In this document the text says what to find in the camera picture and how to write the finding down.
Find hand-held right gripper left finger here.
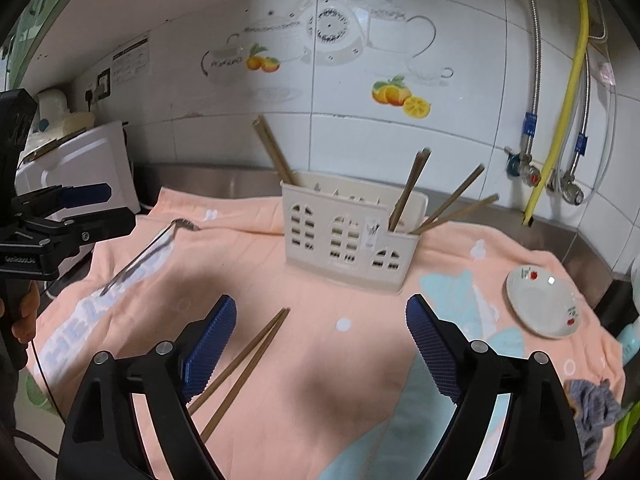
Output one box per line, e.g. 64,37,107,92
55,294,237,480

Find braided metal hose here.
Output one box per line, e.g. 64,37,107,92
520,0,543,161
570,45,593,181

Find yellow gas hose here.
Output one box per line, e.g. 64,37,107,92
522,0,590,226

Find white countertop appliance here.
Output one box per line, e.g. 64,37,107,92
15,120,142,226

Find white plastic container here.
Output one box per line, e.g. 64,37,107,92
37,89,72,122

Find metal tongs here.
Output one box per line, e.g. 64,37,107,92
99,217,201,297

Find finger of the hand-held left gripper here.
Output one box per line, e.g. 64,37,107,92
29,207,136,249
11,183,112,217

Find beige flat lid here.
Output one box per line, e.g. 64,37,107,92
30,111,97,141

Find person's left hand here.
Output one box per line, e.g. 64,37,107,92
11,282,42,343

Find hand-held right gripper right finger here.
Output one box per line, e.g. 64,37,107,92
405,294,586,480

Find cream plastic chopstick holder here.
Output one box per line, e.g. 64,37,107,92
280,170,429,295

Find teal plastic object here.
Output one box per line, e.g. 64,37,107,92
617,320,640,366

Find small white cherry-print plate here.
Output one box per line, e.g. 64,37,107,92
505,266,583,340

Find grey rag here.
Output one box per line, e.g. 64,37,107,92
564,379,626,478

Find green plastic object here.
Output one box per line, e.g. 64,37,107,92
612,400,640,461

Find white wall label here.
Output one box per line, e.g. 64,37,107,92
111,34,151,86

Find light green object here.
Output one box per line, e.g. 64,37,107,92
25,375,61,416

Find clear hanging plastic bag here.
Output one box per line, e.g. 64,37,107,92
587,35,618,86

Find peach printed towel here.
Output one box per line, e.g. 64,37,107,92
25,185,628,480

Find metal water valve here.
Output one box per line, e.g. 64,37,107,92
555,170,586,205
504,147,543,186

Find black cable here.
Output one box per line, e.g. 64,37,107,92
7,427,60,458

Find thin white hose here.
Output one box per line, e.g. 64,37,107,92
575,45,618,201

